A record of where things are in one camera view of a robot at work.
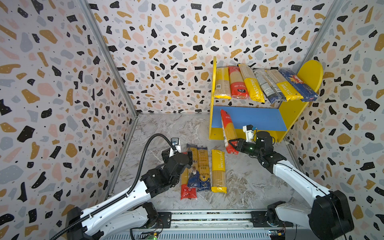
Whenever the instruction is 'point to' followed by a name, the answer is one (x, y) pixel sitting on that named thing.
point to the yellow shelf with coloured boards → (279, 120)
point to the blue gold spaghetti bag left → (193, 177)
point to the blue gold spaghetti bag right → (204, 183)
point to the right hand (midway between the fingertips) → (228, 138)
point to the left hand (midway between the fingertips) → (182, 147)
